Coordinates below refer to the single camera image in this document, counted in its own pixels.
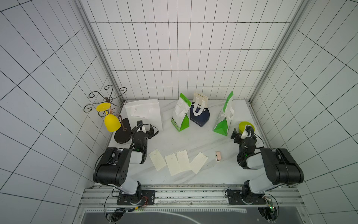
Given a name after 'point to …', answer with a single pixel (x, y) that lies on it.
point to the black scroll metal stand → (88, 108)
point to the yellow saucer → (103, 107)
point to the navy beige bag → (199, 115)
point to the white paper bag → (148, 111)
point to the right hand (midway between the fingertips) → (244, 128)
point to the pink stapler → (218, 155)
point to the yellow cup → (112, 123)
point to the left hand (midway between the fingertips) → (143, 126)
